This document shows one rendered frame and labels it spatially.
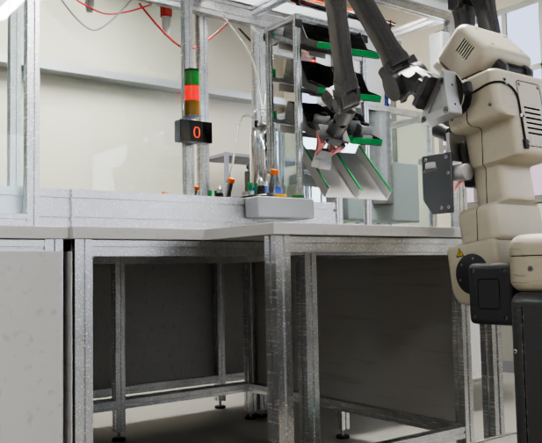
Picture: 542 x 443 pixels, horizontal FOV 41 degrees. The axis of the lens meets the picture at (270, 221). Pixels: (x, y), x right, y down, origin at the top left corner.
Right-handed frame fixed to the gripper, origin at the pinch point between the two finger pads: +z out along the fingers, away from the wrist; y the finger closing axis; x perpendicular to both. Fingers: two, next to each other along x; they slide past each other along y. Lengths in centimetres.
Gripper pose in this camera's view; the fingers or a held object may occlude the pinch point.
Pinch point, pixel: (322, 153)
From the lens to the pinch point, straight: 246.4
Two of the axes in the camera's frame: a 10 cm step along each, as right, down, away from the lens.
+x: 1.4, 7.2, -6.8
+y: -9.2, -1.5, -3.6
